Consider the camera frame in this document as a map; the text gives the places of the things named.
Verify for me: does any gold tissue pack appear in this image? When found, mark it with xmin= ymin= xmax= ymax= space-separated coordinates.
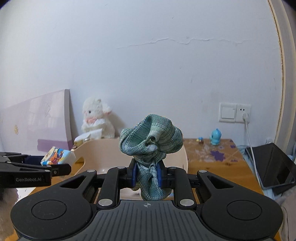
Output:
xmin=72 ymin=128 xmax=102 ymax=149

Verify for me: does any white wall switch socket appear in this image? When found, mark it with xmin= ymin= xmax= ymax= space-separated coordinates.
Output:
xmin=219 ymin=102 xmax=251 ymax=123

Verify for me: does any green plaid cloth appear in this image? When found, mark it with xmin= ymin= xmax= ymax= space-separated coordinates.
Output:
xmin=119 ymin=114 xmax=183 ymax=201

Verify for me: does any black tablet device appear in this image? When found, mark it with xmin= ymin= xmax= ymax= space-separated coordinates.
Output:
xmin=244 ymin=143 xmax=295 ymax=195

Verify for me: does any blue duck figurine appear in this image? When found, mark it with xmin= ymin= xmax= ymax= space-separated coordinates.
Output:
xmin=210 ymin=128 xmax=222 ymax=146

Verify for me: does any colourful bear tissue pack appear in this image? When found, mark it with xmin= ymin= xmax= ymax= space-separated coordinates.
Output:
xmin=41 ymin=147 xmax=76 ymax=166

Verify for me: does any beige plastic storage basket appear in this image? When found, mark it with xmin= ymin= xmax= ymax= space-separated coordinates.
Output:
xmin=69 ymin=138 xmax=189 ymax=181

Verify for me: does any white plug and cable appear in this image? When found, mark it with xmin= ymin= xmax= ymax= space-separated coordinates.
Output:
xmin=242 ymin=112 xmax=265 ymax=189

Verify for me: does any small colourful toy figure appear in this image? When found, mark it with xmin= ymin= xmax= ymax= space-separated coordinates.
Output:
xmin=196 ymin=137 xmax=204 ymax=144

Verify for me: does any white plush lamb toy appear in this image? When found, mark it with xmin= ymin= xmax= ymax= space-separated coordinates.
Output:
xmin=81 ymin=97 xmax=115 ymax=138

